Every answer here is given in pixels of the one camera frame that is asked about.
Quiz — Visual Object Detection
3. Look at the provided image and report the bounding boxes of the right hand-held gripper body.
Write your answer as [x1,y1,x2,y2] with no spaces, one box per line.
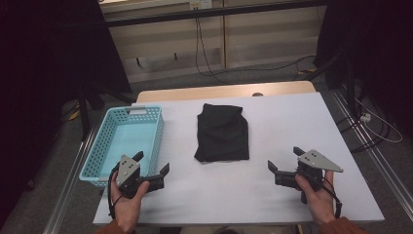
[293,148,345,206]

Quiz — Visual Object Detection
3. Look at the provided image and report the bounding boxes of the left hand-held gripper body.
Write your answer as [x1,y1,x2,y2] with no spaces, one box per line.
[111,154,154,200]

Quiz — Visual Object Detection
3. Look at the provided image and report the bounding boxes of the light blue plastic basket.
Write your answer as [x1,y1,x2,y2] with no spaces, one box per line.
[78,104,166,188]

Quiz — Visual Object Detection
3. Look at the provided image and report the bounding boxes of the black garment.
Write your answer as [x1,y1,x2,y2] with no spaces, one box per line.
[194,102,250,163]

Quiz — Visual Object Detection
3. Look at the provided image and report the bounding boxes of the person's left hand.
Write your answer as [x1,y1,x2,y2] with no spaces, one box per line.
[110,179,151,234]

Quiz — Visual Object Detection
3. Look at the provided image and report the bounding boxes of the person's right hand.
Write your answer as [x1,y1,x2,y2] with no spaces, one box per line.
[294,170,337,226]

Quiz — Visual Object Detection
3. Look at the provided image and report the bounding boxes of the white table mat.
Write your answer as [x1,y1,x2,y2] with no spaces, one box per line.
[93,92,386,226]

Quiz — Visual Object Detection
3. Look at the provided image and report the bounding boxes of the wooden table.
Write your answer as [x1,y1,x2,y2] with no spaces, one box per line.
[135,80,318,103]

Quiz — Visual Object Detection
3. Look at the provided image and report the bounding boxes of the beige cabinet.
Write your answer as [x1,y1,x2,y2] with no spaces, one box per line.
[99,0,327,84]

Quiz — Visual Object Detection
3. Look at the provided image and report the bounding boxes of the narrow black curtain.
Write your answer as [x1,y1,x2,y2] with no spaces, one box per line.
[313,0,413,137]

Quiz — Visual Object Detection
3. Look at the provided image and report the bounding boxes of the wide black curtain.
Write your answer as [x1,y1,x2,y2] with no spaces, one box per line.
[0,0,132,225]

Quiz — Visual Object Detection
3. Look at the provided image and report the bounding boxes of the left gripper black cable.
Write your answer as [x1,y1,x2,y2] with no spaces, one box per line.
[107,167,125,220]

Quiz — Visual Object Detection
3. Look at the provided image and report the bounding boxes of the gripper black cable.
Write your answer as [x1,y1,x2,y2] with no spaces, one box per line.
[319,175,344,219]
[107,167,125,220]

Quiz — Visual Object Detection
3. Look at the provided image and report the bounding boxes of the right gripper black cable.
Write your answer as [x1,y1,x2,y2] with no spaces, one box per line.
[319,175,344,219]

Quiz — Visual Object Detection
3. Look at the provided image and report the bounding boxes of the black floor cables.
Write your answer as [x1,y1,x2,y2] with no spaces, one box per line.
[335,113,391,154]

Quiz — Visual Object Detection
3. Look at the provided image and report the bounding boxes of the aluminium floor rail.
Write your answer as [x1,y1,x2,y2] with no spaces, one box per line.
[42,130,98,234]
[330,91,413,213]

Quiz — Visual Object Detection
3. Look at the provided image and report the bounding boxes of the white cable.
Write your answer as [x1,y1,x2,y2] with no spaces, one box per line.
[355,97,403,144]

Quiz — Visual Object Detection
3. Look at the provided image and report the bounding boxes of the long black hanging cable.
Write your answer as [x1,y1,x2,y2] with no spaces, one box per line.
[194,16,318,86]

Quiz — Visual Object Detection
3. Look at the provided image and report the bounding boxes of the white wall socket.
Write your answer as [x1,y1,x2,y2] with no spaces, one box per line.
[189,0,212,10]

